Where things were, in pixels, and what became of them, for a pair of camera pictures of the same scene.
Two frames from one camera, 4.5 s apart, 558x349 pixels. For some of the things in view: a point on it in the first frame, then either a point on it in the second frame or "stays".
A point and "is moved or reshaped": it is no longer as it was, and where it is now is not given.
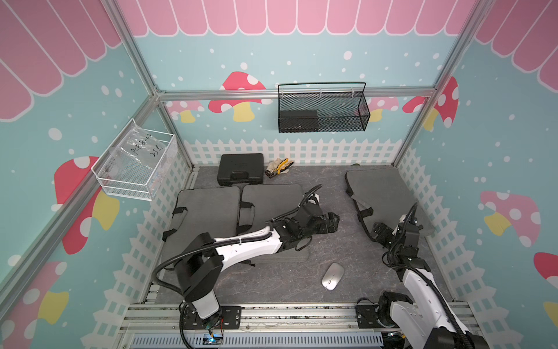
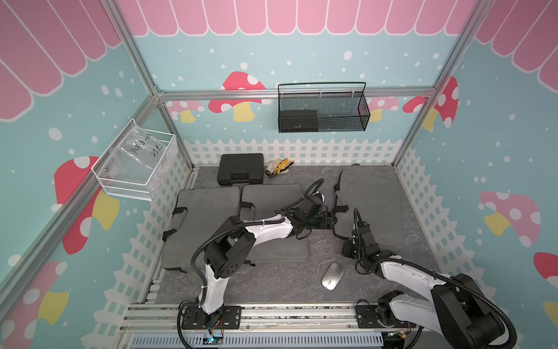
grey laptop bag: (260, 204) stays
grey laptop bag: (383, 196) is moved or reshaped
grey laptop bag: (216, 211) stays
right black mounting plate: (366, 317) stays
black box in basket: (298, 121) stays
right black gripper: (382, 237) → (346, 246)
